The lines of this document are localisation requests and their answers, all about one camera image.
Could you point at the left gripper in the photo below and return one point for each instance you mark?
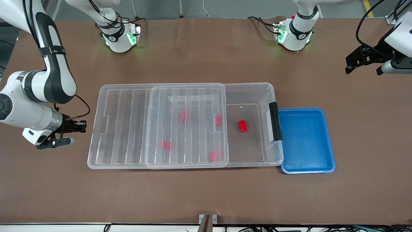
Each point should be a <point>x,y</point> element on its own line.
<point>374,55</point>

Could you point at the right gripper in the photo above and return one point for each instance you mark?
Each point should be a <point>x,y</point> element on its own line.
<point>68,125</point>

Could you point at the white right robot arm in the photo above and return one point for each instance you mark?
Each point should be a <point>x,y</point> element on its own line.
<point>54,74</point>

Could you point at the clear plastic storage box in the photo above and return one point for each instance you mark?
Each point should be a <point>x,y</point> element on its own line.
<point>248,145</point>

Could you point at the clear ribbed plastic lid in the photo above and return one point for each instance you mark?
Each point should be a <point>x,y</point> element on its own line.
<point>122,129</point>

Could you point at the red block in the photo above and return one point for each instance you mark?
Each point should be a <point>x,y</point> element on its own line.
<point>219,120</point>
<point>242,126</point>
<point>215,156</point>
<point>166,145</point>
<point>183,116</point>

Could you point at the blue plastic tray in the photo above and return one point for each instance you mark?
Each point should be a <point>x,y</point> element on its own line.
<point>305,145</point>

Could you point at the grey metal pole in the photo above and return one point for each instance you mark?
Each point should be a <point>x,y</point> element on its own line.
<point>181,8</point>
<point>134,8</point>

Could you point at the black right camera mount bracket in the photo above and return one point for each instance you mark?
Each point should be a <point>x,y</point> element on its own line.
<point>51,143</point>

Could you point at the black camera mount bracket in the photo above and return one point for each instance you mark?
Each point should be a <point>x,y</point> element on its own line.
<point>51,143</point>
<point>400,58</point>

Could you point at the black left camera mount bracket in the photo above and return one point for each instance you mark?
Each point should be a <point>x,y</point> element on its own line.
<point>400,58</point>

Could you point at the grey metal camera bracket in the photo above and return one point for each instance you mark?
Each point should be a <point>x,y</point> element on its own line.
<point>207,220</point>

